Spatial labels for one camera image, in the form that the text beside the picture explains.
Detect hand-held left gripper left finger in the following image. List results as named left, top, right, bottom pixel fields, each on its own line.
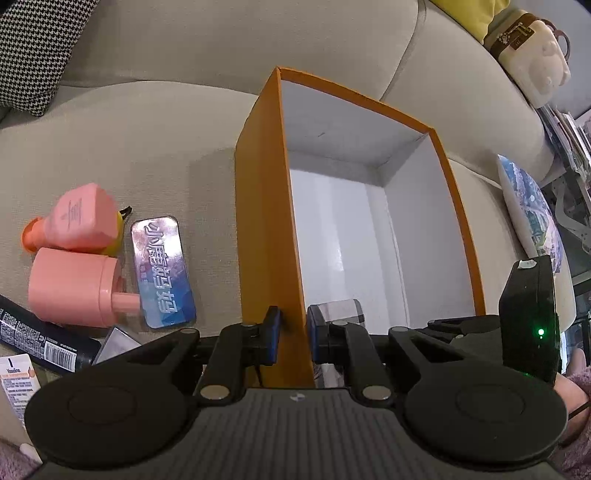
left=95, top=305, right=282, bottom=401

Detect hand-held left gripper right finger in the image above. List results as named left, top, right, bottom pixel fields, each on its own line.
left=307, top=304, right=467, bottom=401

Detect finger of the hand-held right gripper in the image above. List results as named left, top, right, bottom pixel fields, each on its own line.
left=416, top=315, right=503, bottom=352

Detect orange cardboard box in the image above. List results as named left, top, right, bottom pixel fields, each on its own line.
left=235, top=67, right=486, bottom=388

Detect pink pump bottle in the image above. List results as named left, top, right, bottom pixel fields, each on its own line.
left=28, top=247, right=144, bottom=328

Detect pink bottle with orange cap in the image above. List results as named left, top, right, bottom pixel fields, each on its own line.
left=21, top=183, right=123, bottom=254

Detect person's right forearm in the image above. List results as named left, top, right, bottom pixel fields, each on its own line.
left=551, top=348, right=591, bottom=480

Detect person's right hand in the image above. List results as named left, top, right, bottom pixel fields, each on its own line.
left=554, top=373, right=591, bottom=446

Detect blue printed cushion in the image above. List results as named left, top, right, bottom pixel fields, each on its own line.
left=496, top=154, right=578, bottom=331

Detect blue printed tin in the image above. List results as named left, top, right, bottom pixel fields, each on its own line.
left=130, top=215, right=197, bottom=329

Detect small grey box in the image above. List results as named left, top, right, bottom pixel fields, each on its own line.
left=92, top=325, right=144, bottom=365

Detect stack of books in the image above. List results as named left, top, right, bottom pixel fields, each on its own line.
left=538, top=106, right=591, bottom=185

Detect yellow plastic item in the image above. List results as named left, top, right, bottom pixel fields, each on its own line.
left=102, top=205, right=134, bottom=257

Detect beige sofa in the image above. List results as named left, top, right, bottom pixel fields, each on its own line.
left=0, top=0, right=591, bottom=462

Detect black spray can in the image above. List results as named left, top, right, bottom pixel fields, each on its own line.
left=0, top=294, right=102, bottom=372

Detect cream plush toy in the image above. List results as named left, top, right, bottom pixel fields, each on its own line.
left=482, top=9, right=572, bottom=110

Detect white tube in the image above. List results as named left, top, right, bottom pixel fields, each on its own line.
left=0, top=354, right=41, bottom=431

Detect person's fuzzy pink clothing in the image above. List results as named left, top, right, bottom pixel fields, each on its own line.
left=0, top=438, right=43, bottom=480

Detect yellow pillow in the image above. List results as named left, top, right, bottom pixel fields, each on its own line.
left=431, top=0, right=511, bottom=47

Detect houndstooth pillow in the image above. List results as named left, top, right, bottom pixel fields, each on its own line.
left=0, top=0, right=100, bottom=117

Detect white metal frame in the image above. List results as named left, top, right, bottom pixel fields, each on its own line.
left=540, top=171, right=591, bottom=252

